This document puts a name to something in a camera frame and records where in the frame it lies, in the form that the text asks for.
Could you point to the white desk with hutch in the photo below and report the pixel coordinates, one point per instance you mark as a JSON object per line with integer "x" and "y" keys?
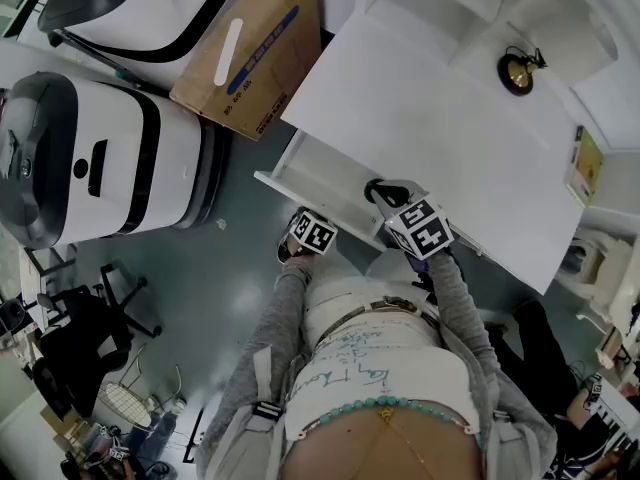
{"x": 440, "y": 143}

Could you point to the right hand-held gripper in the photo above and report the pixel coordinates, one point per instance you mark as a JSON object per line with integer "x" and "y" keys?
{"x": 422, "y": 230}

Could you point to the cream ornate vanity table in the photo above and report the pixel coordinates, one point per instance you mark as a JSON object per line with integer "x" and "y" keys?
{"x": 610, "y": 278}

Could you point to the small dark round object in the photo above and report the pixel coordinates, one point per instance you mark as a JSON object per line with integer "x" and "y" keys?
{"x": 371, "y": 191}

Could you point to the person's right leg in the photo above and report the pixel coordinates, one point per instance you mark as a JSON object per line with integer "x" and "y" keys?
{"x": 390, "y": 268}

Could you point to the white plastic bin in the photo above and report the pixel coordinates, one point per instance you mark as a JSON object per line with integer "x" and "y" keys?
{"x": 330, "y": 183}

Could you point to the person's torso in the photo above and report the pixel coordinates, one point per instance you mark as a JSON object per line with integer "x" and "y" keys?
{"x": 380, "y": 363}

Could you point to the person's left forearm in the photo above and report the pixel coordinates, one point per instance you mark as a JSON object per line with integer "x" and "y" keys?
{"x": 280, "y": 308}

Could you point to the black office chair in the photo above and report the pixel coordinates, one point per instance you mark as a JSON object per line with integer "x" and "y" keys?
{"x": 85, "y": 333}

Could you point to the person's leg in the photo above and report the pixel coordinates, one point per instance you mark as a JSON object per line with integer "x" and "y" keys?
{"x": 390, "y": 268}
{"x": 340, "y": 288}

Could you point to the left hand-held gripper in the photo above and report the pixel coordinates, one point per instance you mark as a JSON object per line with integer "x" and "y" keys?
{"x": 315, "y": 233}

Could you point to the white and black machine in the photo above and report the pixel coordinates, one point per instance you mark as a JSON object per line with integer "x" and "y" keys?
{"x": 150, "y": 13}
{"x": 125, "y": 168}

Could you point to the green book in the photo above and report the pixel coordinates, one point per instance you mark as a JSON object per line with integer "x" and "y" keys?
{"x": 587, "y": 163}

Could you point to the brown cardboard box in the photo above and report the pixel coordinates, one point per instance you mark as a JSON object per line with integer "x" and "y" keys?
{"x": 260, "y": 78}

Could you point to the person's right forearm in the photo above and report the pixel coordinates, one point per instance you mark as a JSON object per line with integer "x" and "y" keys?
{"x": 455, "y": 298}

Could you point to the person's left leg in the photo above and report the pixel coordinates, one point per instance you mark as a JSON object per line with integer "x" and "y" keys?
{"x": 340, "y": 288}

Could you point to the white shade table lamp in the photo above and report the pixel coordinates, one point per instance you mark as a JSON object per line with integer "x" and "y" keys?
{"x": 515, "y": 70}

